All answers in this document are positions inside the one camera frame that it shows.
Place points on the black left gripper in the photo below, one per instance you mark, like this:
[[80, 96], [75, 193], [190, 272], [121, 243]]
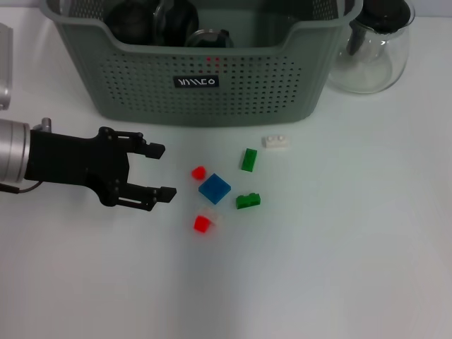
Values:
[[74, 162]]

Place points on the blue square plate brick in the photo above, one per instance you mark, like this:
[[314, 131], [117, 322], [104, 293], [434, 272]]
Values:
[[214, 189]]

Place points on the small red square brick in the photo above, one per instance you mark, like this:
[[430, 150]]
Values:
[[201, 224]]

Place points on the white plate brick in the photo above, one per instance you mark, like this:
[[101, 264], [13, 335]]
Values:
[[214, 213]]

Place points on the short green studded brick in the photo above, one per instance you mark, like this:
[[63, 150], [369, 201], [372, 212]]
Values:
[[248, 201]]

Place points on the glass teacup with black sleeve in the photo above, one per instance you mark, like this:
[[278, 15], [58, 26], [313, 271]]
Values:
[[208, 39], [176, 21]]

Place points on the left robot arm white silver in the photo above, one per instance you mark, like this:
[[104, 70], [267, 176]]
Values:
[[12, 152]]

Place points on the grey-green perforated storage bin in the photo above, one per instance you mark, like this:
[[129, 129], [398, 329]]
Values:
[[159, 114]]

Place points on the small red round-stud brick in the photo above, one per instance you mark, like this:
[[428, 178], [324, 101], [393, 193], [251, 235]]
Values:
[[198, 172]]

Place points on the long green brick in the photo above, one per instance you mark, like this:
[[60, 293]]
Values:
[[249, 159]]

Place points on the silver cylindrical plug stub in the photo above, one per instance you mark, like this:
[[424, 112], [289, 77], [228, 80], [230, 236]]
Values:
[[46, 124]]

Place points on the white two-stud brick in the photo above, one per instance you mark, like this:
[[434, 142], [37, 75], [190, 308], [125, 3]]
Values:
[[275, 142]]

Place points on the black round teapot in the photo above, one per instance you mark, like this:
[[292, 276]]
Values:
[[129, 24]]

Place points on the glass carafe with black lid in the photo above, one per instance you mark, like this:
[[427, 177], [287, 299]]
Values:
[[367, 70]]

